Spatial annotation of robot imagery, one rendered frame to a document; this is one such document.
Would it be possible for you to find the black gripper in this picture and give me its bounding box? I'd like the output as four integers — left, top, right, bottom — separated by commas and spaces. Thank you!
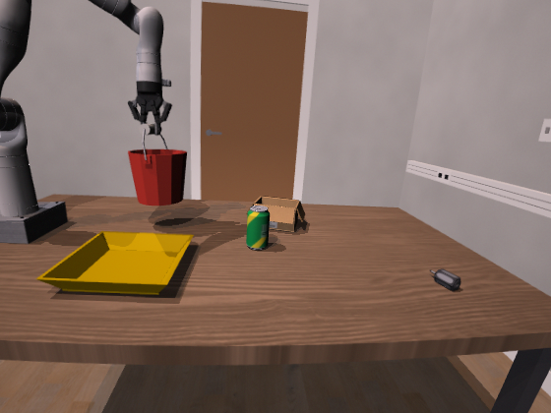
128, 81, 172, 136

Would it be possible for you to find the open brown cardboard box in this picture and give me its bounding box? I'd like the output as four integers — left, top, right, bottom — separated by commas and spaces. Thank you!
252, 196, 305, 232

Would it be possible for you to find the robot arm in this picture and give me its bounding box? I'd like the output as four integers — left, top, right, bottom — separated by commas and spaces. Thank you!
0, 0, 171, 217

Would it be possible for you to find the green and yellow drink can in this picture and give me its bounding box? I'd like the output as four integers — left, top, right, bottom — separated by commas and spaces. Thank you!
246, 206, 270, 250

